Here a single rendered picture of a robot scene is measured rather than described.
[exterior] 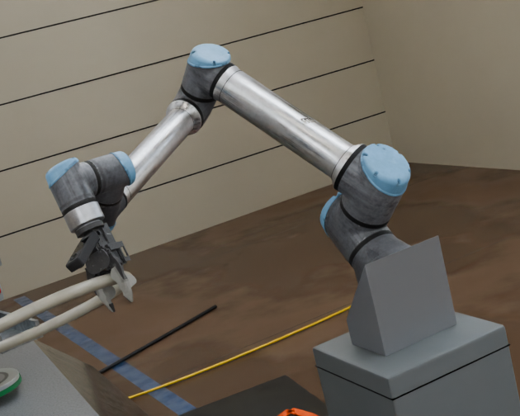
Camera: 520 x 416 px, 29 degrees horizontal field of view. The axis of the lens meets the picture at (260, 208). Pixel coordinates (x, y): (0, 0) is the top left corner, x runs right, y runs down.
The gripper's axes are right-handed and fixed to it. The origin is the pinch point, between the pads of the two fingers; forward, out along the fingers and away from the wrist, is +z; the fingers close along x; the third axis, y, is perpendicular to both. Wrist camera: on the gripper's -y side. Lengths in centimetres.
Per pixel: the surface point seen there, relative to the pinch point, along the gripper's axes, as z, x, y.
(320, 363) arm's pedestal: 36, -6, 67
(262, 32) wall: -223, 181, 610
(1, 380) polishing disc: -2, 79, 37
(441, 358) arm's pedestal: 48, -43, 59
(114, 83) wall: -223, 274, 499
